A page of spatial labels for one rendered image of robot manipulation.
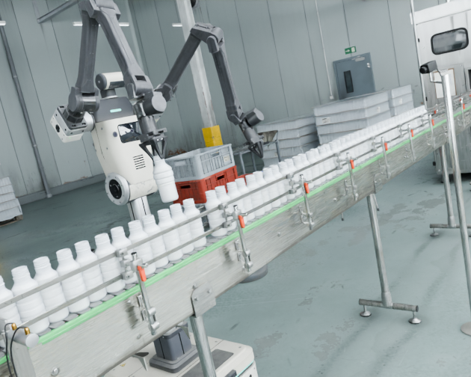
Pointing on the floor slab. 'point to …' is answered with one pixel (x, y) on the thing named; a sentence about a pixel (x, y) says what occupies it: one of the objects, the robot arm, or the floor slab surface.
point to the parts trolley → (253, 153)
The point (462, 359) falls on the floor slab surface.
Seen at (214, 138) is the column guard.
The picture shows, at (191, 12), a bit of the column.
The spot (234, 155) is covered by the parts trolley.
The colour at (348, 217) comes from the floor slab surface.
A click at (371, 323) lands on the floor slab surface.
